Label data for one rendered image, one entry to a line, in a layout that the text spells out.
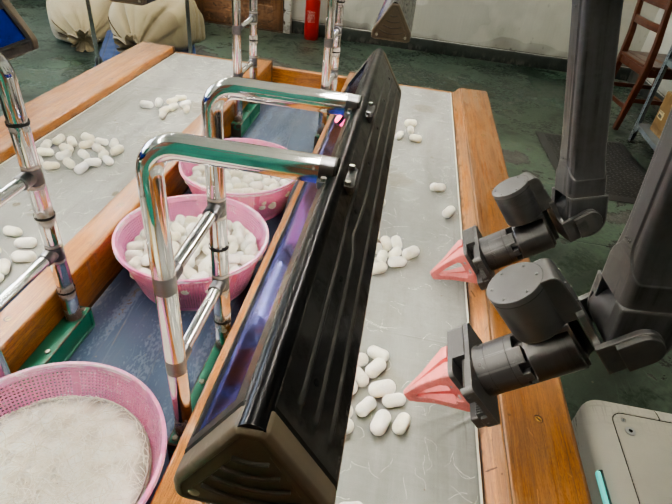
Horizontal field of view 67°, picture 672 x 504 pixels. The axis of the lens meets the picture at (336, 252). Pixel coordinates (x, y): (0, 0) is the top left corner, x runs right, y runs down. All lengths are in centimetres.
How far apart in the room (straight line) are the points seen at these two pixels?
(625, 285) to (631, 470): 94
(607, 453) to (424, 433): 80
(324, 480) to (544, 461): 46
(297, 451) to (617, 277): 38
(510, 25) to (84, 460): 513
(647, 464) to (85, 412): 120
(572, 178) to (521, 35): 466
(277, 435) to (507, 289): 34
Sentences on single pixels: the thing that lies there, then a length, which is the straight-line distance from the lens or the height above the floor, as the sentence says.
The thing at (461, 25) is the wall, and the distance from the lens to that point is 538.
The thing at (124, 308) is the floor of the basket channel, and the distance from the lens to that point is 94.
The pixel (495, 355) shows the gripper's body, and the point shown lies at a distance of 57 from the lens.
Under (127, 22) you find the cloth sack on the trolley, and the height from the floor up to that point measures 41.
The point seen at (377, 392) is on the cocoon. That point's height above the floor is 76.
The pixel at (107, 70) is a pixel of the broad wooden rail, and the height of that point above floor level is 76.
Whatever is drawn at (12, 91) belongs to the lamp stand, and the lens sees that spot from 70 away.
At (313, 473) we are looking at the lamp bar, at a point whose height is 108.
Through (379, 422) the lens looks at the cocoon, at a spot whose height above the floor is 76.
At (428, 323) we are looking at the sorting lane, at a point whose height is 74.
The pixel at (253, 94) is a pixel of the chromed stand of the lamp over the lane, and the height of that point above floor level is 111.
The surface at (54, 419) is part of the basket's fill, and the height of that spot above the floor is 74.
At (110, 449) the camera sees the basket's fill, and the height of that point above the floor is 73.
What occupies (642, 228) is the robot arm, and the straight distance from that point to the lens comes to 51.
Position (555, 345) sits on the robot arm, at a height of 95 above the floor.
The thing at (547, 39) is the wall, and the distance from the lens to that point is 551.
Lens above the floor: 130
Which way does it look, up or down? 36 degrees down
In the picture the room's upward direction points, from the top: 7 degrees clockwise
